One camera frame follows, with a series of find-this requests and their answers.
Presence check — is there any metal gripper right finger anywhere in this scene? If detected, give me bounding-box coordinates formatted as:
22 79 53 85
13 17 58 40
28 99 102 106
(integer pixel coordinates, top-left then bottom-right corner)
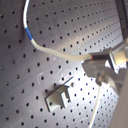
86 46 128 67

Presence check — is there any thin white wire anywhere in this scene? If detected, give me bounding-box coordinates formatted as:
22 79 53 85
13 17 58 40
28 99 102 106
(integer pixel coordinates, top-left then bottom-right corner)
87 83 103 128

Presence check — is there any black strip at table edge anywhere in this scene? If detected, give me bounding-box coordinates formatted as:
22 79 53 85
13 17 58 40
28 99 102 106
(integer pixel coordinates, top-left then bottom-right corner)
115 0 127 38

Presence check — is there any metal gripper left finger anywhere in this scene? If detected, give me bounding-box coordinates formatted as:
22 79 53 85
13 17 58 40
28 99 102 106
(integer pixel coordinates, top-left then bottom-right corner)
82 60 121 94

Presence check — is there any grey cable routing clip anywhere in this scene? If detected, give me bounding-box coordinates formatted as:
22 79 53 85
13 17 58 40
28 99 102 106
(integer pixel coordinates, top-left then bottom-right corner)
46 85 71 112

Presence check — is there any white braided cable blue band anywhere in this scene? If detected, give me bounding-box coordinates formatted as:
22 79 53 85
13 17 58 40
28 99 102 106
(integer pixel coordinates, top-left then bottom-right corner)
23 0 93 61

